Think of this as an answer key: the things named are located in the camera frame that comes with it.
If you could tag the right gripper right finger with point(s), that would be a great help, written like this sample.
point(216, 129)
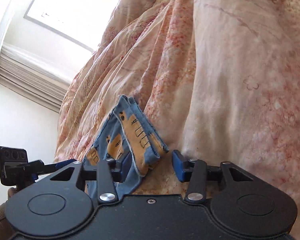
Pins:
point(237, 202)

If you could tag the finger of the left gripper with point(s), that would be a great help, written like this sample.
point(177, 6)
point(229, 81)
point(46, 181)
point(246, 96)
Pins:
point(60, 166)

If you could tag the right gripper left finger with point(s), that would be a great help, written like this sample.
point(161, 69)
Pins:
point(59, 203)

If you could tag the blue patterned pants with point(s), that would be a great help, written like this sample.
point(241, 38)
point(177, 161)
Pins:
point(127, 136)

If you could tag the left hand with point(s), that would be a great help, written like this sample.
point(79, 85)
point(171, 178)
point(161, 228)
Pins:
point(11, 191)

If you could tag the pleated window curtain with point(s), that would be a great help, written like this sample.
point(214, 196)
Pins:
point(24, 73)

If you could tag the pink floral duvet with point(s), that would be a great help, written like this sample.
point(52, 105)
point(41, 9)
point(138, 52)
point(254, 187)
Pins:
point(218, 79)

